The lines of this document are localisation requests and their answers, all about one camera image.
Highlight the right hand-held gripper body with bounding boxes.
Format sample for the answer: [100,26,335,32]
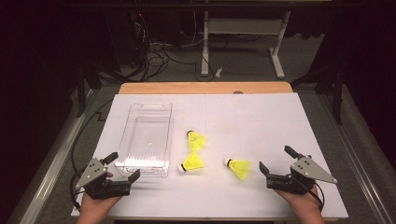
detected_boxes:
[266,154,339,196]

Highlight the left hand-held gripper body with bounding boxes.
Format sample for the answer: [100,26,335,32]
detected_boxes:
[75,157,132,201]

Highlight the yellow plastic shuttlecock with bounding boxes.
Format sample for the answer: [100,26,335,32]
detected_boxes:
[177,151,205,175]
[223,158,252,181]
[186,129,207,152]

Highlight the clear plastic container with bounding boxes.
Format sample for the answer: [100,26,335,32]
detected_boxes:
[114,102,174,177]

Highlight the person's left hand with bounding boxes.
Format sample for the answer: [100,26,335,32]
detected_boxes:
[78,172,123,216]

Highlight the person's right hand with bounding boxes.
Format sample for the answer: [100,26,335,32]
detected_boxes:
[274,185,323,216]

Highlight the white table cover sheet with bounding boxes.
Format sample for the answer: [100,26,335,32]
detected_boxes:
[71,92,349,219]

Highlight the black metal stand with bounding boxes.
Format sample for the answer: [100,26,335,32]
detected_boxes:
[290,62,344,125]
[76,62,102,118]

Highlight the right hand-held gripper black cable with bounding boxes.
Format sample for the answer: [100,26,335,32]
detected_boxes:
[306,183,325,213]

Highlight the hand-held gripper black cable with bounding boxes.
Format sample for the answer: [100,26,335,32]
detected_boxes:
[306,183,325,213]
[68,98,115,211]

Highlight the left hand-held gripper black cable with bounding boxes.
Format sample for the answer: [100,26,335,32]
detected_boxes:
[68,98,115,211]

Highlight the aluminium floor rail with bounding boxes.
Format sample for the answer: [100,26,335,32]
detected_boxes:
[6,88,101,224]
[317,92,394,224]

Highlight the bundle of floor cables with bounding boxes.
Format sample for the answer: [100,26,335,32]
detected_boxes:
[124,12,216,83]

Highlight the white metal stand frame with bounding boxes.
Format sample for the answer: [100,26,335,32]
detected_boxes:
[200,10,291,79]

